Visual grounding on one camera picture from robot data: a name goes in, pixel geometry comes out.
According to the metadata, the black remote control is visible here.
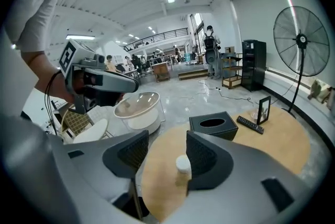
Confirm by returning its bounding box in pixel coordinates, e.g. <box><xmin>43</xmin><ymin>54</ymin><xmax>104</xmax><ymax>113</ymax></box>
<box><xmin>236</xmin><ymin>115</ymin><xmax>265</xmax><ymax>135</ymax></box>

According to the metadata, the wooden shelf rack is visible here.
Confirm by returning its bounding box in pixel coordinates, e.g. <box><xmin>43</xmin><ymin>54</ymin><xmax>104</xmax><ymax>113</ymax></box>
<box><xmin>221</xmin><ymin>53</ymin><xmax>244</xmax><ymax>90</ymax></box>

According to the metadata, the beige handbag black strap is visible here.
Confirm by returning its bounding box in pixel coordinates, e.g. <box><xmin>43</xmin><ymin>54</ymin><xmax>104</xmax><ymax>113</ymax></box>
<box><xmin>323</xmin><ymin>86</ymin><xmax>335</xmax><ymax>111</ymax></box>

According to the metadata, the black picture frame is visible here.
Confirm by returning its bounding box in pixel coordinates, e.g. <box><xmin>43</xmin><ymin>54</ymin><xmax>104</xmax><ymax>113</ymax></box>
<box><xmin>256</xmin><ymin>96</ymin><xmax>272</xmax><ymax>126</ymax></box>

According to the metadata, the grey roller blind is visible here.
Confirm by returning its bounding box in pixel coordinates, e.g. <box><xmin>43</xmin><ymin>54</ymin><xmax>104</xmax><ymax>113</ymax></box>
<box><xmin>230</xmin><ymin>0</ymin><xmax>333</xmax><ymax>93</ymax></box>

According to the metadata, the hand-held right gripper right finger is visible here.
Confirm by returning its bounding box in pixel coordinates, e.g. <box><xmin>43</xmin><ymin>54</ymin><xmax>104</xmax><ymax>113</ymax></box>
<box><xmin>159</xmin><ymin>130</ymin><xmax>325</xmax><ymax>224</ymax></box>

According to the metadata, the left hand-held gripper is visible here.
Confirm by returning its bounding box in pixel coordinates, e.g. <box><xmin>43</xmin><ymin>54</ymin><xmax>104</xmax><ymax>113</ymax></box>
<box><xmin>58</xmin><ymin>38</ymin><xmax>140</xmax><ymax>116</ymax></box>

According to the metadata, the person's left hand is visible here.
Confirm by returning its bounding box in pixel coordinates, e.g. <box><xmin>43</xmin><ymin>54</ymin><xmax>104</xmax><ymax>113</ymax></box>
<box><xmin>72</xmin><ymin>72</ymin><xmax>87</xmax><ymax>95</ymax></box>

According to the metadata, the black tall cabinet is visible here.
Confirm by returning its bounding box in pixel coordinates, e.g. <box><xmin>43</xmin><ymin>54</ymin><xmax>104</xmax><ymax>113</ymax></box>
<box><xmin>240</xmin><ymin>39</ymin><xmax>267</xmax><ymax>92</ymax></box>

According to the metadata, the person's left forearm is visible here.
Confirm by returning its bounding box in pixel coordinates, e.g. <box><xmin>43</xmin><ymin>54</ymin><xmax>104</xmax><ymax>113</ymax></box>
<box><xmin>20</xmin><ymin>49</ymin><xmax>76</xmax><ymax>104</ymax></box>

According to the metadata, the black standing fan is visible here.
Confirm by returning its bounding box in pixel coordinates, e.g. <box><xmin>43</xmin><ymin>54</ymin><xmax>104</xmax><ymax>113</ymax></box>
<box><xmin>273</xmin><ymin>5</ymin><xmax>331</xmax><ymax>119</ymax></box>

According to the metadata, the brown wooden cabinet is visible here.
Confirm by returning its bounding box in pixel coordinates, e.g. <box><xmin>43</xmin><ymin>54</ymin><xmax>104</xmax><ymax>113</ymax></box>
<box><xmin>152</xmin><ymin>62</ymin><xmax>171</xmax><ymax>83</ymax></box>

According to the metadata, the clear glass dish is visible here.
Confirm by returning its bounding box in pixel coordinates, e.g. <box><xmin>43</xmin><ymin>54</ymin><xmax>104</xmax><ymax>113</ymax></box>
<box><xmin>247</xmin><ymin>108</ymin><xmax>260</xmax><ymax>120</ymax></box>

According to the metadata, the wooden desk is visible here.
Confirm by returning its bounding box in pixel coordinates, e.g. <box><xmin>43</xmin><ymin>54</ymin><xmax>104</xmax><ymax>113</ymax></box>
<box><xmin>141</xmin><ymin>106</ymin><xmax>312</xmax><ymax>222</ymax></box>

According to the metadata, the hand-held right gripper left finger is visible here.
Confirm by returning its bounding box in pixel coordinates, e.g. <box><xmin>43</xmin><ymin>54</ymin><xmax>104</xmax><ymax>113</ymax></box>
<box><xmin>0</xmin><ymin>113</ymin><xmax>150</xmax><ymax>224</ymax></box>

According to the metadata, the wooden step platform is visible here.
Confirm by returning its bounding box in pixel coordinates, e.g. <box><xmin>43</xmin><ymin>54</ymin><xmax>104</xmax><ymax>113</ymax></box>
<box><xmin>178</xmin><ymin>69</ymin><xmax>210</xmax><ymax>81</ymax></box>

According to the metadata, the gold wire chair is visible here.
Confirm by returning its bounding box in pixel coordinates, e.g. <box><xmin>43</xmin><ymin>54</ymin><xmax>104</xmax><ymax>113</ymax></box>
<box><xmin>60</xmin><ymin>107</ymin><xmax>113</xmax><ymax>144</ymax></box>

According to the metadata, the black balcony railing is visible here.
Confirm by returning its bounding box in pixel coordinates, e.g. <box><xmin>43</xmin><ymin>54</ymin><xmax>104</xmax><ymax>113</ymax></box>
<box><xmin>122</xmin><ymin>27</ymin><xmax>189</xmax><ymax>52</ymax></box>

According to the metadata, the white seat cushion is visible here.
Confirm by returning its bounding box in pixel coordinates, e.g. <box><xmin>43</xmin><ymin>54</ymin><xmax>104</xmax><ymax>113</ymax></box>
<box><xmin>72</xmin><ymin>118</ymin><xmax>109</xmax><ymax>144</ymax></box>

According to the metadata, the black leather tissue box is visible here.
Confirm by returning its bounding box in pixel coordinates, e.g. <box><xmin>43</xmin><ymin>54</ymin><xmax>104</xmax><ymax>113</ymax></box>
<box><xmin>188</xmin><ymin>111</ymin><xmax>239</xmax><ymax>142</ymax></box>

